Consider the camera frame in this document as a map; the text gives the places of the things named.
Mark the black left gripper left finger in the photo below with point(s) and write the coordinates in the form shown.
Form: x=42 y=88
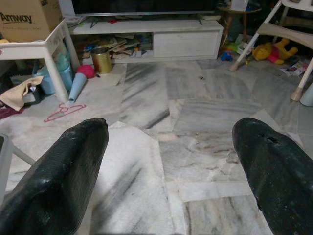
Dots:
x=53 y=183

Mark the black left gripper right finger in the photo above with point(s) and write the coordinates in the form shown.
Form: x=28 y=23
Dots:
x=281 y=183

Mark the pink clothes hanger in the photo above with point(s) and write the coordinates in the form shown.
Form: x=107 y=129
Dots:
x=60 y=113

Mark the maroon cloth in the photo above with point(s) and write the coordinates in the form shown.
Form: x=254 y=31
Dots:
x=7 y=113

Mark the pale blue container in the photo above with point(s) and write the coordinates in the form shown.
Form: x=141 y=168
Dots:
x=306 y=96

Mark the beige cloth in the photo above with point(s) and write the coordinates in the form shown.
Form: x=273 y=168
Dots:
x=17 y=94

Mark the light blue plastic bucket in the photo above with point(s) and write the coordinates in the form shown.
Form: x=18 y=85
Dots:
x=50 y=83

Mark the blue cone pink ball toy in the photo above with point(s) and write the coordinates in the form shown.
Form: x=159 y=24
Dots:
x=77 y=85

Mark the printed booklet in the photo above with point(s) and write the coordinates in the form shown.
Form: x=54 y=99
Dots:
x=294 y=67

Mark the gold tin can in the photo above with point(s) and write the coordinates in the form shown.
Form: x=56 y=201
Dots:
x=101 y=62

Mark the yellow red bear plush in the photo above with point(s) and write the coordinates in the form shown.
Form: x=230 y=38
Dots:
x=276 y=51

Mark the small dark floor debris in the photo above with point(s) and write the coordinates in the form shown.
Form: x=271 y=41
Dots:
x=201 y=78

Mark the white plastic table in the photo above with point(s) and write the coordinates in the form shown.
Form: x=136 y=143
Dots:
x=29 y=50

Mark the small blue toy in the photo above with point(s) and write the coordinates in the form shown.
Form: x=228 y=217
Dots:
x=226 y=56

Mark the small green toy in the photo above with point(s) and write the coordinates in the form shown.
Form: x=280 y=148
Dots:
x=232 y=46

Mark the white baby high chair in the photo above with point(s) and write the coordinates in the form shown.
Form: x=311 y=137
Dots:
x=281 y=30

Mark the pile of children's books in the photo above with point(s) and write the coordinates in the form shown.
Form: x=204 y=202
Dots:
x=122 y=45

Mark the brown Amway cardboard box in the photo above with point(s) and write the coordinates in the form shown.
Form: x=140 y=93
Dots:
x=27 y=27

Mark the white TV cabinet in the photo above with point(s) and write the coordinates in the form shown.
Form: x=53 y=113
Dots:
x=185 y=44

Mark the small red toy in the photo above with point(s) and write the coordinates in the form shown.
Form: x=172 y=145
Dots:
x=113 y=21

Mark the round wooden side table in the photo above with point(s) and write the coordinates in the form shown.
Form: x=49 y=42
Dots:
x=234 y=10

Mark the white carton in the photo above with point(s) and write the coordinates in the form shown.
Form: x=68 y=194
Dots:
x=239 y=4

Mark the black flat television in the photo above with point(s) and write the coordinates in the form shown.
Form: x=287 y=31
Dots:
x=146 y=6

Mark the pale plastic stool frame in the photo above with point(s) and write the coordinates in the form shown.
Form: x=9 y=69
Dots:
x=5 y=166

